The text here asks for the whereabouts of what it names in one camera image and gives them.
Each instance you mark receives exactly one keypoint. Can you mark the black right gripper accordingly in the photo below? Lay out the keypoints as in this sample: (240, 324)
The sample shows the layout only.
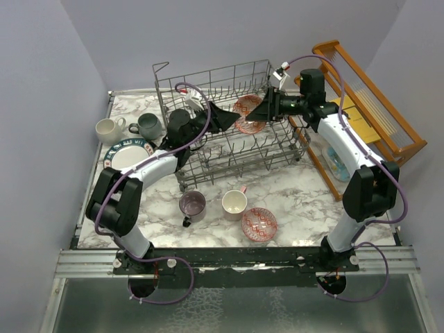
(267, 111)

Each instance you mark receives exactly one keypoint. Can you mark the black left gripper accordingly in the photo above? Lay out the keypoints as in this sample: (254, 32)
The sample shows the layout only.
(219, 118)

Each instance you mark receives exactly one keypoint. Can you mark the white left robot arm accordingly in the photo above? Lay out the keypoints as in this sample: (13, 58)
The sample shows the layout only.
(115, 200)

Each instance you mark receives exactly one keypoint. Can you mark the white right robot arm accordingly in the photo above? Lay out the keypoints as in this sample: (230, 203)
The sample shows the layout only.
(371, 190)

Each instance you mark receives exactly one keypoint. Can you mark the wooden dish drying rack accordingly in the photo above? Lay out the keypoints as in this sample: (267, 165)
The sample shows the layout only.
(398, 142)

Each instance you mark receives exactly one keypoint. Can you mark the blue patterned clear dish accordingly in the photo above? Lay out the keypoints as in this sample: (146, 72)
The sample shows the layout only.
(335, 164)

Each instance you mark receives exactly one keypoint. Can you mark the dark green mug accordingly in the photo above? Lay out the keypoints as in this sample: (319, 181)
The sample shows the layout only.
(148, 126)

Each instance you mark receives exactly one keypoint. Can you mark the round plate dark lettered rim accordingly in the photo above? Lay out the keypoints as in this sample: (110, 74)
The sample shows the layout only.
(128, 152)

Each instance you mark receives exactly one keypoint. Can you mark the cream mug at left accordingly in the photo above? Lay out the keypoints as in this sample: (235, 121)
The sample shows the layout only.
(110, 132)

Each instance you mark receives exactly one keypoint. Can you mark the grey wire dish rack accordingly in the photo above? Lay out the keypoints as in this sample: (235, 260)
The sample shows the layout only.
(231, 153)

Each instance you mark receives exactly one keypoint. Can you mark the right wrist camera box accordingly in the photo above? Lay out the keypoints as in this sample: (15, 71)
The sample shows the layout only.
(280, 75)

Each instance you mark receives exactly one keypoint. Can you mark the cream mug pink handle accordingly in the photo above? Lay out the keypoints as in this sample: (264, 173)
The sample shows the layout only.
(234, 204)

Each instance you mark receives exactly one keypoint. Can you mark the purple mug black handle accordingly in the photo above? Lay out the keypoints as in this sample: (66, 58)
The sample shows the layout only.
(192, 204)

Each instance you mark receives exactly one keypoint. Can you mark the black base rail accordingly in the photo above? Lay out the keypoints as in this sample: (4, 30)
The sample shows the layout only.
(240, 267)

